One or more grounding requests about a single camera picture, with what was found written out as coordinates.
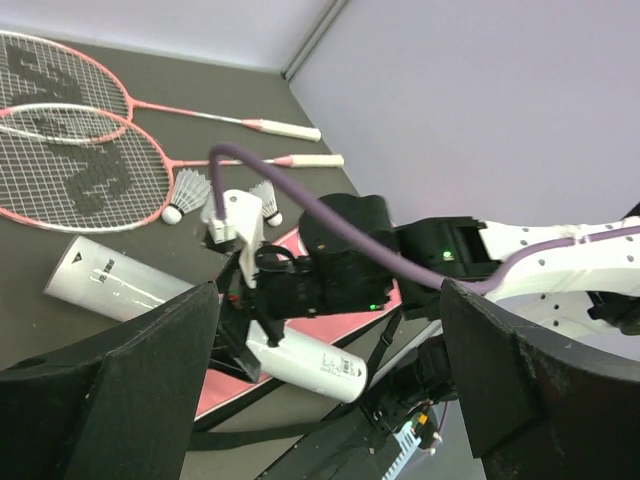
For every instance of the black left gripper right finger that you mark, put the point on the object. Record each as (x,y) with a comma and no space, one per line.
(537,404)

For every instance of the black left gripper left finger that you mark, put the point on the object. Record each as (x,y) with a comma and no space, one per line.
(117,405)

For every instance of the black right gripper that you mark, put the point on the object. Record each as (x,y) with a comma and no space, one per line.
(324,282)

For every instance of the white plastic shuttlecock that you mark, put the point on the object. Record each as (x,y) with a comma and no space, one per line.
(191,190)

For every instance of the white shuttlecock tube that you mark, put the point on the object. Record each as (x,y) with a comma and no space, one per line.
(109,283)

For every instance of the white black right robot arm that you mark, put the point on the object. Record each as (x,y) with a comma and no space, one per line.
(585,277)

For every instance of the white feather shuttlecock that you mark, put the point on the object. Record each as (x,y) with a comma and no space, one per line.
(271,214)

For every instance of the pink sport racket bag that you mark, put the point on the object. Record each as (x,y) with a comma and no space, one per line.
(220,390)

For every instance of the pink racket near bag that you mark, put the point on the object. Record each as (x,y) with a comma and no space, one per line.
(76,169)

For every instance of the pink racket far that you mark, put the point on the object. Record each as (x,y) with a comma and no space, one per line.
(36,70)

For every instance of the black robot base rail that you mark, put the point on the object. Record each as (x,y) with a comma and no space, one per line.
(401,415)

